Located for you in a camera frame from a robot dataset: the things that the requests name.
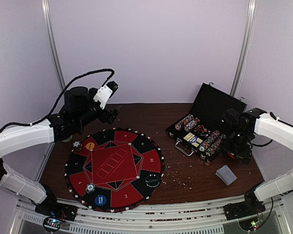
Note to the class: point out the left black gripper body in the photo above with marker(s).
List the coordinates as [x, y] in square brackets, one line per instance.
[85, 117]

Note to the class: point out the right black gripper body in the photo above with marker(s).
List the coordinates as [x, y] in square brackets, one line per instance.
[242, 151]

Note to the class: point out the poker chip stack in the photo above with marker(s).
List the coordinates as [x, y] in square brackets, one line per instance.
[90, 188]
[77, 146]

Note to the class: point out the orange big blind button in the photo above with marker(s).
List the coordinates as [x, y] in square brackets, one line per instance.
[90, 146]

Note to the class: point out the clear dealer button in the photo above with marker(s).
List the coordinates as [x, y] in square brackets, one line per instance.
[152, 180]

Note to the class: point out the blue small blind button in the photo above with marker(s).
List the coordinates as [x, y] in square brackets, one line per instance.
[100, 200]

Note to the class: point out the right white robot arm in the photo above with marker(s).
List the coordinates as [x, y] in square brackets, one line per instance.
[280, 138]

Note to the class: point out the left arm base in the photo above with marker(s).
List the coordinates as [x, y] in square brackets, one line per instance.
[57, 210]

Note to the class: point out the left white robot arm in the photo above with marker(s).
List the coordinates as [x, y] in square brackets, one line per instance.
[23, 136]

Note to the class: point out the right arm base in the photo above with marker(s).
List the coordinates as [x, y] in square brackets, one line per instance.
[243, 209]

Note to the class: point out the back right chip row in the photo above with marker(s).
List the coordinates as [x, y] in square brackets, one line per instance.
[209, 141]

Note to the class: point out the chip row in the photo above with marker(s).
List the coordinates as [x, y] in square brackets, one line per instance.
[183, 122]
[209, 141]
[192, 124]
[213, 148]

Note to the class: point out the front right chip row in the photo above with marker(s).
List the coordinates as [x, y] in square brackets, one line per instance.
[213, 148]

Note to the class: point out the black poker chip case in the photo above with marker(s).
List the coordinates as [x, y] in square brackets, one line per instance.
[209, 106]

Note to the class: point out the red black triangle card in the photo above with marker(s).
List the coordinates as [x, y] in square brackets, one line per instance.
[201, 129]

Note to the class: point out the front left chip row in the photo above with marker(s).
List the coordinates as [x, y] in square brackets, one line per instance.
[192, 124]

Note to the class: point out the boxed card decks in case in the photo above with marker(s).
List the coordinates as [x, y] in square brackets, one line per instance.
[193, 139]

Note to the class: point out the round red black poker mat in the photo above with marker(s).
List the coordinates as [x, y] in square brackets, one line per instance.
[117, 166]

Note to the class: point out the back left chip row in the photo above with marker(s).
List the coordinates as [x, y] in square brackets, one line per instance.
[183, 122]

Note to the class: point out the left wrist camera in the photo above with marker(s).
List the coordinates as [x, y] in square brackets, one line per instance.
[105, 93]

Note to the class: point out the left aluminium frame post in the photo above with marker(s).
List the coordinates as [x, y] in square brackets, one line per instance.
[52, 44]

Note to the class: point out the aluminium frame post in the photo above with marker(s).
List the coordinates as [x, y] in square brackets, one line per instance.
[246, 44]
[52, 44]

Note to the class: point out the front aluminium rail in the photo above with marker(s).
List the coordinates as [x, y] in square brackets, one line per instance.
[206, 217]

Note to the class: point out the right aluminium frame post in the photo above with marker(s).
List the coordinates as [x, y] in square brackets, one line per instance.
[246, 44]

